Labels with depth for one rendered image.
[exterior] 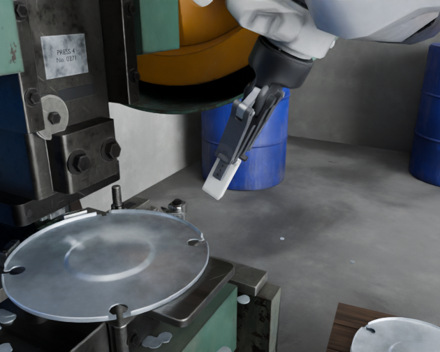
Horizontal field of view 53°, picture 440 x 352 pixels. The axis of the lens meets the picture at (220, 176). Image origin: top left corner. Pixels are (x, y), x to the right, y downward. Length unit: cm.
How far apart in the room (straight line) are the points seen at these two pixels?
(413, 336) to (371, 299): 76
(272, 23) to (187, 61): 42
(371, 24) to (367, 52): 341
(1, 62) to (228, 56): 46
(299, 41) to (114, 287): 38
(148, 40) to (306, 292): 146
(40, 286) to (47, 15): 34
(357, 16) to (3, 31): 33
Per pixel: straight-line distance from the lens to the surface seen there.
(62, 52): 61
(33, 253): 71
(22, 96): 53
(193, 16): 92
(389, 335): 120
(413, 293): 206
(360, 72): 382
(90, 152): 61
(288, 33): 50
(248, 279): 85
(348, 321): 126
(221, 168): 60
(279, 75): 53
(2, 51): 50
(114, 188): 84
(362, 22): 39
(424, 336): 123
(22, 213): 61
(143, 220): 76
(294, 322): 178
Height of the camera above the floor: 113
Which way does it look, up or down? 21 degrees down
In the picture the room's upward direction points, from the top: straight up
